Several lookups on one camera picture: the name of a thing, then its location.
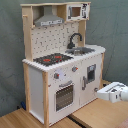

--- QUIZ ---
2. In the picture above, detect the grey range hood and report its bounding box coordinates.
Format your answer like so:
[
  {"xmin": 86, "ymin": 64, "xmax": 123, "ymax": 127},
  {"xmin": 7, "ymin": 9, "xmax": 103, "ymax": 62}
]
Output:
[{"xmin": 34, "ymin": 6, "xmax": 64, "ymax": 27}]

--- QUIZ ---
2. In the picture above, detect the stove knob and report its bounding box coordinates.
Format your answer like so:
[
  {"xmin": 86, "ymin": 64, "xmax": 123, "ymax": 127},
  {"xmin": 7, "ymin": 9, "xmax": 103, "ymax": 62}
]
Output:
[
  {"xmin": 72, "ymin": 66, "xmax": 78, "ymax": 72},
  {"xmin": 54, "ymin": 73, "xmax": 60, "ymax": 79}
]

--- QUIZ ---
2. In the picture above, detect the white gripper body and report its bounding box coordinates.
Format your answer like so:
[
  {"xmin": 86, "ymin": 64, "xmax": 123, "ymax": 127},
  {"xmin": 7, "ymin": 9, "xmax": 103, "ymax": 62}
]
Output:
[{"xmin": 97, "ymin": 82, "xmax": 124, "ymax": 103}]

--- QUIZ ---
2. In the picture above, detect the black toy stovetop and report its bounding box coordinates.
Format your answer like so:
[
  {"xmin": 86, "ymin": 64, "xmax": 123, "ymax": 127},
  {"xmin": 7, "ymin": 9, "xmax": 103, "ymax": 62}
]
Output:
[{"xmin": 34, "ymin": 53, "xmax": 70, "ymax": 66}]

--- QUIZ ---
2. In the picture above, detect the right stove knob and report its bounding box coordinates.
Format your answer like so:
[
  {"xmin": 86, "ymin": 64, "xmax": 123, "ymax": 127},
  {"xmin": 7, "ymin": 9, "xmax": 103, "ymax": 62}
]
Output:
[{"xmin": 72, "ymin": 66, "xmax": 78, "ymax": 72}]

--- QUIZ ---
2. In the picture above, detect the toy oven door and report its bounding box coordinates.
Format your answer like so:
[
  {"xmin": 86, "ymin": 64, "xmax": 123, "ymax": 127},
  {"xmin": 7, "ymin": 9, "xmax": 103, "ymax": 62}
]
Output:
[{"xmin": 56, "ymin": 84, "xmax": 74, "ymax": 111}]

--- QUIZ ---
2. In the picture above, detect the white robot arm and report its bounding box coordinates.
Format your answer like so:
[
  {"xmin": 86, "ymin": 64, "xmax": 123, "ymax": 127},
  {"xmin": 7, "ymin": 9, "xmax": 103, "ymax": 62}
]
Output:
[{"xmin": 97, "ymin": 82, "xmax": 128, "ymax": 103}]

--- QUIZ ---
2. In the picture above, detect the grey toy sink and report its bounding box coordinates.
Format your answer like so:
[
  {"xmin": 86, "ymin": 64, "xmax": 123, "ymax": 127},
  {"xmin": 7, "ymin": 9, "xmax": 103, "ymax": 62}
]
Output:
[{"xmin": 65, "ymin": 47, "xmax": 95, "ymax": 56}]

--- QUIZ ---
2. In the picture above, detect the left stove knob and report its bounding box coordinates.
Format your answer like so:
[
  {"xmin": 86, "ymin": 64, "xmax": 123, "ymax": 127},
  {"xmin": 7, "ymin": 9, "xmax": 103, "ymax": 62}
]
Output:
[{"xmin": 54, "ymin": 73, "xmax": 60, "ymax": 79}]

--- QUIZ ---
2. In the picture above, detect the toy microwave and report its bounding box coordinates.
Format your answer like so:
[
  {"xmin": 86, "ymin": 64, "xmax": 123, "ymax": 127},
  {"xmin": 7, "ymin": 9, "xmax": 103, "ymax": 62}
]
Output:
[{"xmin": 67, "ymin": 3, "xmax": 89, "ymax": 21}]

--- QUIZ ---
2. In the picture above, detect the wooden toy kitchen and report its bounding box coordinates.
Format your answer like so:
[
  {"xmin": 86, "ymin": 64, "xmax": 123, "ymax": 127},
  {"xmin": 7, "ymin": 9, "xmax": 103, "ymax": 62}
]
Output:
[{"xmin": 22, "ymin": 2, "xmax": 105, "ymax": 128}]

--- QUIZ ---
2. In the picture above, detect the black toy faucet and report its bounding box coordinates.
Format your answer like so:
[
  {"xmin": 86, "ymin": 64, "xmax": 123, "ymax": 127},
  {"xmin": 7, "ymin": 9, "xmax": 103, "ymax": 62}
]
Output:
[{"xmin": 66, "ymin": 32, "xmax": 83, "ymax": 50}]

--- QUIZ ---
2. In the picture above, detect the white cabinet door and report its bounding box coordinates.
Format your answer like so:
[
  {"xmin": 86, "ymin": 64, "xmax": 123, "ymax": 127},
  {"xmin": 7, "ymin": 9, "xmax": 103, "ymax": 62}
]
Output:
[{"xmin": 80, "ymin": 55, "xmax": 102, "ymax": 106}]

